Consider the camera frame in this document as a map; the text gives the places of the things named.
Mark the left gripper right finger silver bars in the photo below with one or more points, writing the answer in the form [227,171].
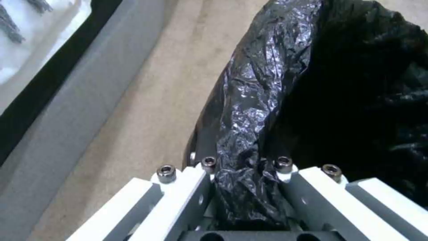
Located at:
[327,200]

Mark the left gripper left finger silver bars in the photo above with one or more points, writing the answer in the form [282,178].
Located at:
[174,198]

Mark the trash bin with black bag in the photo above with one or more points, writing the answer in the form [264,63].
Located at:
[267,105]

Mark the black bed base strip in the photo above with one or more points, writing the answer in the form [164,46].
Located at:
[43,82]

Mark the white bedding with grey pattern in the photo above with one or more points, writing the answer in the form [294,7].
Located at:
[30,32]

